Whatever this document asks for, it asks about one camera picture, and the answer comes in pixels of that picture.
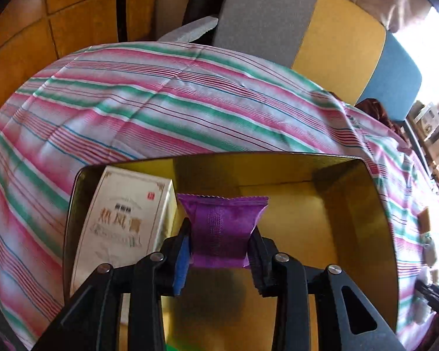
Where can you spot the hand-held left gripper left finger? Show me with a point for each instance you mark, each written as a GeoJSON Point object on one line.
{"type": "Point", "coordinates": [183, 263]}

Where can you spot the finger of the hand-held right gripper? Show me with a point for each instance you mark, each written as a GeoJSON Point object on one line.
{"type": "Point", "coordinates": [431, 294]}

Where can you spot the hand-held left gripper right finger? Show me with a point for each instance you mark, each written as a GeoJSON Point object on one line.
{"type": "Point", "coordinates": [259, 263]}

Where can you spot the purple snack packet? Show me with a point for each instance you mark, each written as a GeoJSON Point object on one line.
{"type": "Point", "coordinates": [223, 230]}

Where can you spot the white printed box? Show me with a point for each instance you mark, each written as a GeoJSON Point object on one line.
{"type": "Point", "coordinates": [120, 219]}

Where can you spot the gold tin box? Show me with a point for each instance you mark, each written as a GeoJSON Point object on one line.
{"type": "Point", "coordinates": [333, 226]}

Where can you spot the striped tablecloth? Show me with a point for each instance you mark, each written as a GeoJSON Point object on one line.
{"type": "Point", "coordinates": [131, 109]}

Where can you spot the white blue carton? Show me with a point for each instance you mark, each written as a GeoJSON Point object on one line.
{"type": "Point", "coordinates": [430, 120]}

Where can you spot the dark red cloth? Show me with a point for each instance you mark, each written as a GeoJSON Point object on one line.
{"type": "Point", "coordinates": [380, 117]}

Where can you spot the grey yellow blue chair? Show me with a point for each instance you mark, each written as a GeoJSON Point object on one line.
{"type": "Point", "coordinates": [336, 44]}

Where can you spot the black rolled mat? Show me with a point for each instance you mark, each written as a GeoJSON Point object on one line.
{"type": "Point", "coordinates": [195, 0]}

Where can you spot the wooden wardrobe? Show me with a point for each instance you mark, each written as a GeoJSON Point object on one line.
{"type": "Point", "coordinates": [77, 18]}

